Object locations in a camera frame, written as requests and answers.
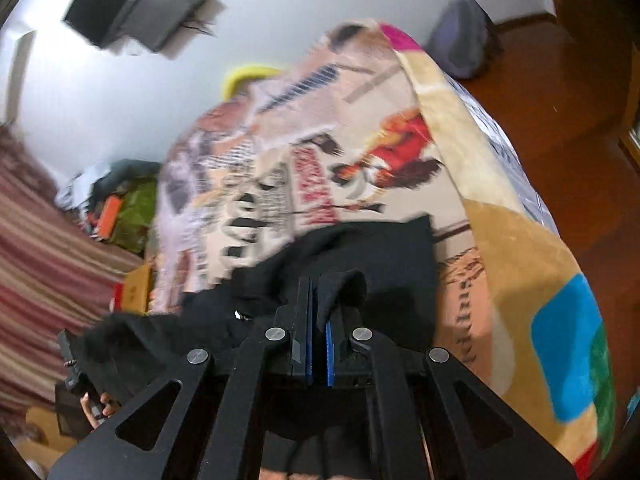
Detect grey purple backpack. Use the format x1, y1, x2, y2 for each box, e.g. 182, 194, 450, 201
430, 0, 502, 79

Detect wooden lap desk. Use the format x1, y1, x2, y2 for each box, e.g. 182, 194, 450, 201
122, 262, 157, 314

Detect dark green jacket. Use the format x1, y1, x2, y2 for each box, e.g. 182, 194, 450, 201
92, 159, 162, 197

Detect person's left hand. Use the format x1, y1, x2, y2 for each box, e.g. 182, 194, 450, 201
80, 392, 120, 430

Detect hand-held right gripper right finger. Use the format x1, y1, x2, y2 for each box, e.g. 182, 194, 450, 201
325, 310, 577, 480

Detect yellow pillow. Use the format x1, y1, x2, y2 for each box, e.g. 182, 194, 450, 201
222, 62, 287, 102

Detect small black wall monitor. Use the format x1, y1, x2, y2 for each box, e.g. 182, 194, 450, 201
120, 0, 212, 54

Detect black zip hoodie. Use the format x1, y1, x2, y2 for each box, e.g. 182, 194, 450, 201
75, 215, 439, 480

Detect orange box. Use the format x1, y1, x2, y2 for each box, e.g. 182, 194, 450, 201
97, 195, 124, 239

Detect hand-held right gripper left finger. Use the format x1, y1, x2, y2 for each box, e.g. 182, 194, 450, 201
47, 277, 316, 480

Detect striped brown curtain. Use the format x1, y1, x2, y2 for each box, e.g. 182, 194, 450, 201
0, 125, 147, 413

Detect black wall television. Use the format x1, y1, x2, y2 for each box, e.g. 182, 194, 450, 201
62, 0, 176, 50

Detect black monitor cable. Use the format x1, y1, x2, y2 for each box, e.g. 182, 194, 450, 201
181, 12, 227, 37

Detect white air conditioner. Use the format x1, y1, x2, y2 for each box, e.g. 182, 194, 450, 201
4, 30, 37, 127

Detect newspaper print blanket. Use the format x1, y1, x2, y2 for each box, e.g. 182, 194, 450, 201
150, 20, 617, 479

